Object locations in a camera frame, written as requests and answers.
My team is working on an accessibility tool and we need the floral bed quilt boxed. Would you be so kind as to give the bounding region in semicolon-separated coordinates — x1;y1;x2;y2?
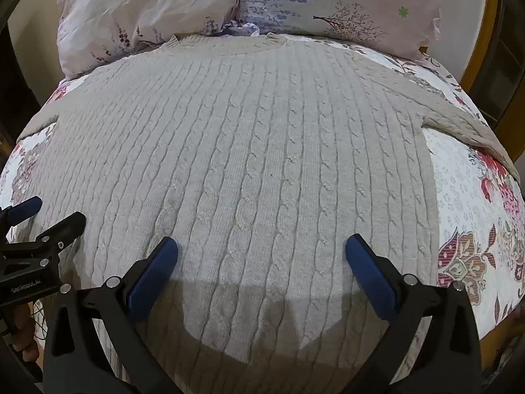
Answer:
0;37;525;378

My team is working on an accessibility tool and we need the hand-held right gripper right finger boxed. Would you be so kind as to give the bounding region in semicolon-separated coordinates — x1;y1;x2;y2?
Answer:
345;234;483;394

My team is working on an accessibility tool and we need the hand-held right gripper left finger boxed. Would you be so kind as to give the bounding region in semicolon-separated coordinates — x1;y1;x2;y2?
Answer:
43;236;179;394

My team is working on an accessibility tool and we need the beige cable-knit sweater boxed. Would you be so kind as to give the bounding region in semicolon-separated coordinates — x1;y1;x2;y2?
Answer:
18;35;518;394

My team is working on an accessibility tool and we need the person's left hand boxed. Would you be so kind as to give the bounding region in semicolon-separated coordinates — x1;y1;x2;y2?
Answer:
10;301;42;364

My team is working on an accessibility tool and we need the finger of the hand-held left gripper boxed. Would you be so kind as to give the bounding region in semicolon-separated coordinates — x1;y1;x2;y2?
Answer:
0;196;43;234
25;212;87;284

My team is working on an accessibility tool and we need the pink floral pillow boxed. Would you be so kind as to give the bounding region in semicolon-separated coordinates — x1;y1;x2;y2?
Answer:
56;0;241;80

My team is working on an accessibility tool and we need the wooden bed headboard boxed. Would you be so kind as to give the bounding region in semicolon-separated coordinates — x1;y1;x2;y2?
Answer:
418;0;525;132

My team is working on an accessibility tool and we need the lavender tree-print pillow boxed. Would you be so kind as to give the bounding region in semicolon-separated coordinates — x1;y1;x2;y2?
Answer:
223;0;441;60

